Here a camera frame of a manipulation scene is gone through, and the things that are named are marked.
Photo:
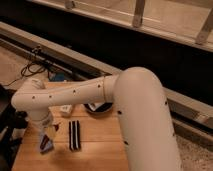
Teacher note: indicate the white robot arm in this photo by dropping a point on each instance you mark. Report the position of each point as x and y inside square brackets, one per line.
[140, 102]

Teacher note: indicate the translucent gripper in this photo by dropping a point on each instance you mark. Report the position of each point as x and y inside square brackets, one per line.
[49, 132]

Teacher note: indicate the white paper cup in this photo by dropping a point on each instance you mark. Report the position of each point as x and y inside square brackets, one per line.
[95, 106]

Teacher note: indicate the red chili pepper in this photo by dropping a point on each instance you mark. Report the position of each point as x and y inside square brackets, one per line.
[49, 134]

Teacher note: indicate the blue object on floor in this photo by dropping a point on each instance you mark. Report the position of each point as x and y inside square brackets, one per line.
[57, 78]

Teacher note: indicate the black equipment at left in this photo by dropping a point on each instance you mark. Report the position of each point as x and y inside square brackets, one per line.
[9, 121]

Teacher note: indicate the white small bottle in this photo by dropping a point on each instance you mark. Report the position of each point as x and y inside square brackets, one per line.
[66, 110]

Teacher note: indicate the black round plate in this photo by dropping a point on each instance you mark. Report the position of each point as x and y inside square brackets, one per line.
[103, 109]

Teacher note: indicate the wooden cutting board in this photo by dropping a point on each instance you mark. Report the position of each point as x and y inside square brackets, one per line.
[102, 148]

